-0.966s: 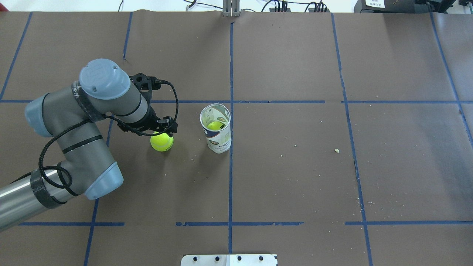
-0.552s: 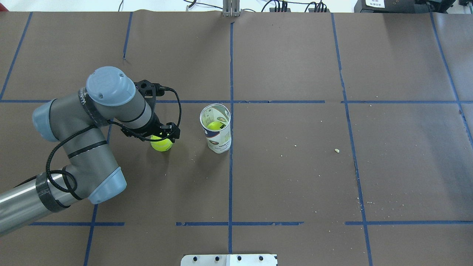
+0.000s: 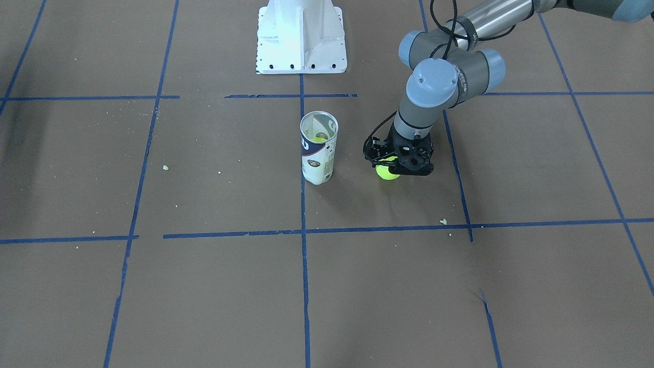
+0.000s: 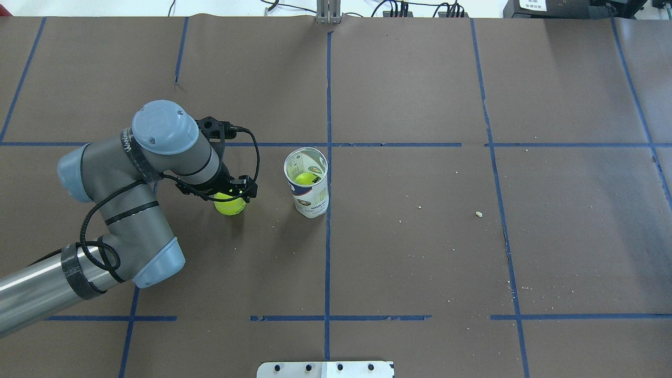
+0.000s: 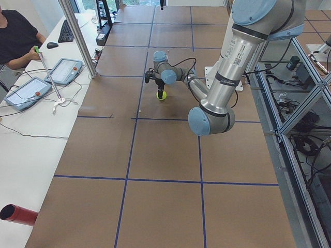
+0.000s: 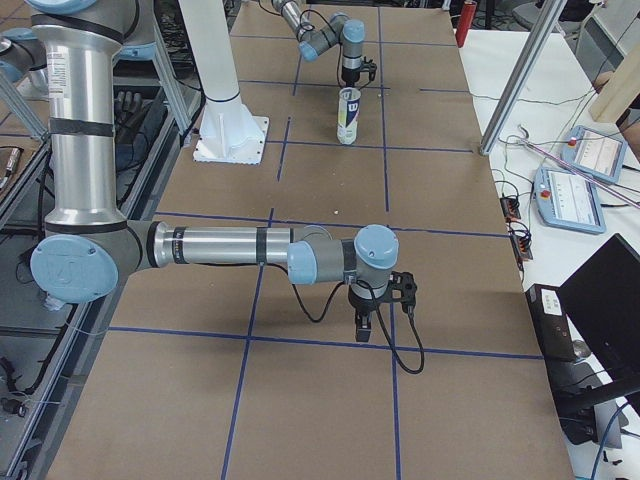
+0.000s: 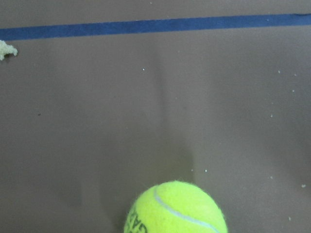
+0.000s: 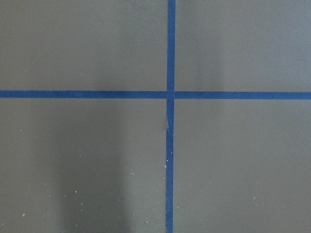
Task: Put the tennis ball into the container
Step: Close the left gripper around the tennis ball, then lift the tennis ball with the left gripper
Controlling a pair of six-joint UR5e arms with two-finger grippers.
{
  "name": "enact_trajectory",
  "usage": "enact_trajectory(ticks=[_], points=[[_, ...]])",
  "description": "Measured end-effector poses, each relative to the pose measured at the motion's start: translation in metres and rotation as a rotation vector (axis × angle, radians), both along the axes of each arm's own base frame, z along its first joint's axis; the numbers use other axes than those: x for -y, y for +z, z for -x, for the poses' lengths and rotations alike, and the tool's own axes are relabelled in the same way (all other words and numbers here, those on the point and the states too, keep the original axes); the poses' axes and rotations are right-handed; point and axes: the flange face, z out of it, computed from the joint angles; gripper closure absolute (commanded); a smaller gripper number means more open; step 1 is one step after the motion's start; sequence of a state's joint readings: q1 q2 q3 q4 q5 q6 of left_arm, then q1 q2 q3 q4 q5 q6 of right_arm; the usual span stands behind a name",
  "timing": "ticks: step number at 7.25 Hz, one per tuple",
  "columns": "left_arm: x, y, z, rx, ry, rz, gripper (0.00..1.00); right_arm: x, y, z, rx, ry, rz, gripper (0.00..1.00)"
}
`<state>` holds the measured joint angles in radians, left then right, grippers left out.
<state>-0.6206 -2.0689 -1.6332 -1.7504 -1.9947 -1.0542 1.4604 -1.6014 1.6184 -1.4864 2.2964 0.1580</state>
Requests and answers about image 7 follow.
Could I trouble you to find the pale yellow fuzz scrap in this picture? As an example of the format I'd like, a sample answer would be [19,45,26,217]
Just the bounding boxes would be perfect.
[0,40,18,61]

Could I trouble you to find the long blue tape strip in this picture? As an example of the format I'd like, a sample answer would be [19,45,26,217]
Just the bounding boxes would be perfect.
[0,14,311,41]

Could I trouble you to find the yellow-green tennis ball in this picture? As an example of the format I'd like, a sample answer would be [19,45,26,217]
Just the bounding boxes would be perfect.
[123,181,228,233]

